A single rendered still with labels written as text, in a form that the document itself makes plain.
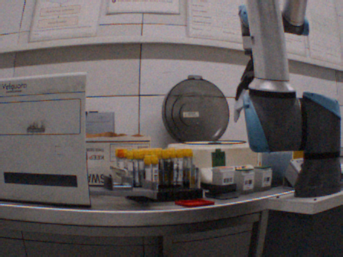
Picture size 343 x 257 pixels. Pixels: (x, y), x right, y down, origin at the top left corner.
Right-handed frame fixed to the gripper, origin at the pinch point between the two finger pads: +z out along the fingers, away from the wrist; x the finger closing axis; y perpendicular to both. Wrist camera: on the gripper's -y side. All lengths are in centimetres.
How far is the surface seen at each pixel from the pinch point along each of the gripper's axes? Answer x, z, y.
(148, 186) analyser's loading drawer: -33.7, 13.6, 15.8
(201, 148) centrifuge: -11.9, 6.8, -14.3
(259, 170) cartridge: -1.8, 12.5, 5.8
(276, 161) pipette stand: 6.5, 10.9, 0.7
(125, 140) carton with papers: -33.4, 4.1, -9.6
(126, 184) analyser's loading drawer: -38.8, 13.1, 17.1
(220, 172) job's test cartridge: -14.9, 11.5, 10.8
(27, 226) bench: -68, 24, 28
